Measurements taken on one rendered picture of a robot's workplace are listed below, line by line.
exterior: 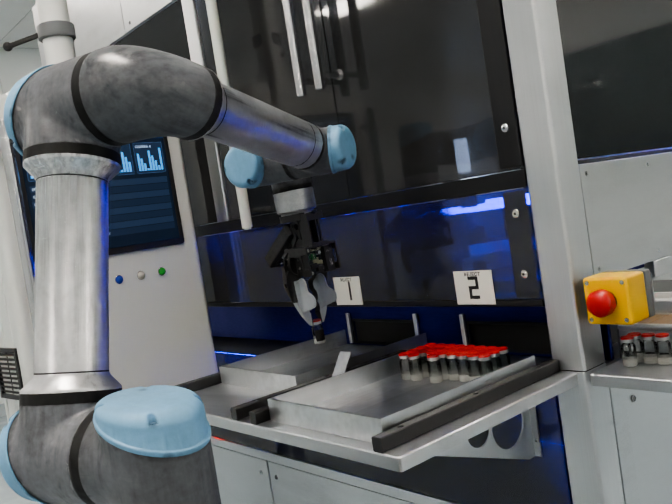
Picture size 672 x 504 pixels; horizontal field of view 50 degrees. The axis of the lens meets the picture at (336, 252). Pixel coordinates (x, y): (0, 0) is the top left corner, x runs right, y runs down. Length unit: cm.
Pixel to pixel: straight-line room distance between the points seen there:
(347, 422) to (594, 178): 57
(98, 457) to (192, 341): 110
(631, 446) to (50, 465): 90
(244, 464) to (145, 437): 130
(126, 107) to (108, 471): 40
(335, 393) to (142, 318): 71
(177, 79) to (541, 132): 57
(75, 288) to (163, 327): 96
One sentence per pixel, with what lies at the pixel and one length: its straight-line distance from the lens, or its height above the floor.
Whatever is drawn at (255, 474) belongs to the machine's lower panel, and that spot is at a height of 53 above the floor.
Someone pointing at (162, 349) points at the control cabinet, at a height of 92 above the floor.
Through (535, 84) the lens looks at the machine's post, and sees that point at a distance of 118.
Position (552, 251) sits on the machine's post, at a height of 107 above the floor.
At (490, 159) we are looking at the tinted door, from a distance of 125.
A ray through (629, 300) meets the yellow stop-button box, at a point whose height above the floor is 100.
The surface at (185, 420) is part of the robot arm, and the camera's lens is 79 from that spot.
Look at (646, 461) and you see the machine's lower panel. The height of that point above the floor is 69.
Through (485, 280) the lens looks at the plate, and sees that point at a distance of 127.
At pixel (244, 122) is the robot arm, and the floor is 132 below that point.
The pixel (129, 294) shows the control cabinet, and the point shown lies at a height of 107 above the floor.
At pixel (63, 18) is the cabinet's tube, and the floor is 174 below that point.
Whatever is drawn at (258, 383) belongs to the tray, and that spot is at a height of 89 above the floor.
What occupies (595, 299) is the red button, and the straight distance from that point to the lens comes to 112.
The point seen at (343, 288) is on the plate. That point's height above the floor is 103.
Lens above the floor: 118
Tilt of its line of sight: 3 degrees down
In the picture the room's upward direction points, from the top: 9 degrees counter-clockwise
